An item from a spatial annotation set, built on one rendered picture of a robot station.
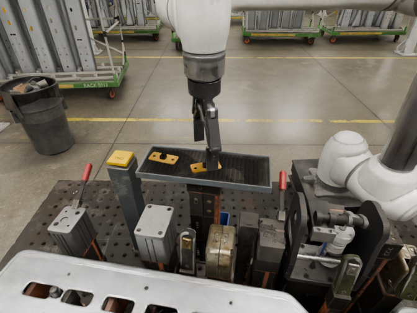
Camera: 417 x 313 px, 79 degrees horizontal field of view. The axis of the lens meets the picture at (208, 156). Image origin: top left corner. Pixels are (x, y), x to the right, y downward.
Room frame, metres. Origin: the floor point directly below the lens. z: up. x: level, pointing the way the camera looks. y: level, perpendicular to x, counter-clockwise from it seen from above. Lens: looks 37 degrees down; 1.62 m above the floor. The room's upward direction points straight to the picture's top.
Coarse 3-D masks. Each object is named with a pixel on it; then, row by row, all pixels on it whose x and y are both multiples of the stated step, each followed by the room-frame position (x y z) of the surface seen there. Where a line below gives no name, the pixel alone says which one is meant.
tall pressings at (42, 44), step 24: (0, 0) 3.84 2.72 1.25; (24, 0) 3.87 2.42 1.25; (48, 0) 3.90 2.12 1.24; (72, 0) 3.92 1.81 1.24; (0, 24) 4.04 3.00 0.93; (24, 24) 4.07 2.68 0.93; (48, 24) 3.87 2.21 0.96; (72, 24) 3.90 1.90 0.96; (0, 48) 3.78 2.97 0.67; (24, 48) 3.82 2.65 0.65; (48, 48) 3.89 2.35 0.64; (72, 48) 4.09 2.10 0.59; (0, 72) 3.54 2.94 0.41; (24, 72) 3.78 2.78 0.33; (48, 72) 3.81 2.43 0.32
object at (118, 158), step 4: (116, 152) 0.62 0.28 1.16; (120, 152) 0.62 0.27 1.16; (124, 152) 0.62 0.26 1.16; (128, 152) 0.62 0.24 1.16; (132, 152) 0.62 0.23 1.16; (112, 156) 0.60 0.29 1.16; (116, 156) 0.60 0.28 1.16; (120, 156) 0.60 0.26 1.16; (124, 156) 0.60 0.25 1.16; (128, 156) 0.60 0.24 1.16; (132, 156) 0.61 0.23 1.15; (108, 160) 0.58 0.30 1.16; (112, 160) 0.58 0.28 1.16; (116, 160) 0.58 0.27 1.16; (120, 160) 0.58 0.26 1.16; (124, 160) 0.58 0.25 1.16; (128, 160) 0.59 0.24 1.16; (108, 164) 0.58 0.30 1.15; (112, 164) 0.57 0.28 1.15; (116, 164) 0.57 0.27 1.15; (120, 164) 0.57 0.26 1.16; (124, 164) 0.57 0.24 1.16
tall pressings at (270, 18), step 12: (252, 12) 7.04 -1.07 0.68; (264, 12) 7.01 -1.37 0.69; (276, 12) 7.23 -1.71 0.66; (288, 12) 7.21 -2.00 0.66; (300, 12) 7.20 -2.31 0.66; (252, 24) 7.02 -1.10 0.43; (264, 24) 7.00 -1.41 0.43; (276, 24) 7.21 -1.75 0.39; (288, 24) 7.19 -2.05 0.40; (300, 24) 7.16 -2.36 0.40
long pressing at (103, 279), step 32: (32, 256) 0.37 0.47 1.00; (64, 256) 0.37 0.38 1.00; (0, 288) 0.29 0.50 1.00; (64, 288) 0.29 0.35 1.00; (96, 288) 0.29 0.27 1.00; (128, 288) 0.29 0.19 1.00; (160, 288) 0.29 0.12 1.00; (192, 288) 0.29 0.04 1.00; (224, 288) 0.29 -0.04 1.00; (256, 288) 0.29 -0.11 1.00
